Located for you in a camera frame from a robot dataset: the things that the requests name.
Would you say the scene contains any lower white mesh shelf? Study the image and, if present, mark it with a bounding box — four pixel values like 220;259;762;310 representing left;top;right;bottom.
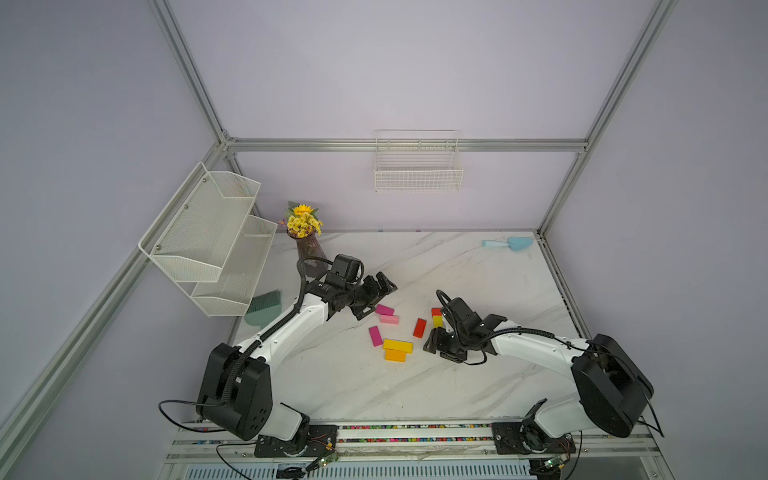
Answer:
191;215;277;317

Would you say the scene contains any yellow flower bouquet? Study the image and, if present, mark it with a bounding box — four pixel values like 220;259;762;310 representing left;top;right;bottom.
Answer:
283;202;324;239

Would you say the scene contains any magenta block lower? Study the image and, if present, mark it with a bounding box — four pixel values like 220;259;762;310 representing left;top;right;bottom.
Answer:
368;326;384;347

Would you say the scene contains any white wire wall basket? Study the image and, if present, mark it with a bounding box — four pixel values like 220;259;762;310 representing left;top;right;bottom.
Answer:
374;129;464;193

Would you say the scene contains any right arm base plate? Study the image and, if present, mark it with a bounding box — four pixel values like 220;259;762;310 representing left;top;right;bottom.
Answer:
491;422;576;455

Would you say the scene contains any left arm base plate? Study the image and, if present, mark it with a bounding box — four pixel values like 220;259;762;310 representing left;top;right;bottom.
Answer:
254;424;339;458

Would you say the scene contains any orange block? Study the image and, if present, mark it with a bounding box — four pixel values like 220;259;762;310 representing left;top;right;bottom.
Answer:
384;349;407;363

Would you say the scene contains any teal scoop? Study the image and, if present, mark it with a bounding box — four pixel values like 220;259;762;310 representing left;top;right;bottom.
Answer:
482;237;534;252

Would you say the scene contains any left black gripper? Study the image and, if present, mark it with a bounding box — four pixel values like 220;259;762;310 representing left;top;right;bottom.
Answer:
345;272;396;322

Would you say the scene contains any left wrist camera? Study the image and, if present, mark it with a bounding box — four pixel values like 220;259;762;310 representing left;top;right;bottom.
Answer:
325;254;364;289

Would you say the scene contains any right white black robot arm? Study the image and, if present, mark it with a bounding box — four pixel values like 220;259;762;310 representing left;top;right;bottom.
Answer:
423;320;654;451

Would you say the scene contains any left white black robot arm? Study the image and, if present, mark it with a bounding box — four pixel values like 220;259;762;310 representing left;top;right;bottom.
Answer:
158;254;397;450

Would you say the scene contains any upper white mesh shelf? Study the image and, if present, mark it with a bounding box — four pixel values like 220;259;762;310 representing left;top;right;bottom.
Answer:
138;163;260;283

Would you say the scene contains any magenta block upper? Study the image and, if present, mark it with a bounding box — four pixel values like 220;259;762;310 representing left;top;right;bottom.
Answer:
375;304;395;316

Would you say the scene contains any dark glass vase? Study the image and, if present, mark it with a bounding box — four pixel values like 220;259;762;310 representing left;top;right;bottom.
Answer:
295;234;330;278

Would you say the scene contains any light pink block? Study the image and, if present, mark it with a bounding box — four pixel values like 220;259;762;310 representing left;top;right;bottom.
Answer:
379;315;400;325

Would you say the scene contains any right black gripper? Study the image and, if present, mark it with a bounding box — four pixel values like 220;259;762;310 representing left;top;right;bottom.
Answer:
422;325;470;361

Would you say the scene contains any yellow large block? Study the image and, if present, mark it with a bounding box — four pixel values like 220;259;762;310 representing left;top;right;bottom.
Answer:
382;339;413;354

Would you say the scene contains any white mesh shelf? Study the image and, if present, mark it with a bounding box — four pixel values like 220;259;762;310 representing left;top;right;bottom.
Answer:
191;215;277;317
138;163;260;283

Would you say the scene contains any aluminium front rail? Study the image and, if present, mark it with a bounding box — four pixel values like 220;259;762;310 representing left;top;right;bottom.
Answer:
166;420;661;463

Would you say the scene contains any magenta block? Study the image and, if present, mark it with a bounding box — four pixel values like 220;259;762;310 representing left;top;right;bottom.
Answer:
375;304;395;316
368;326;384;347

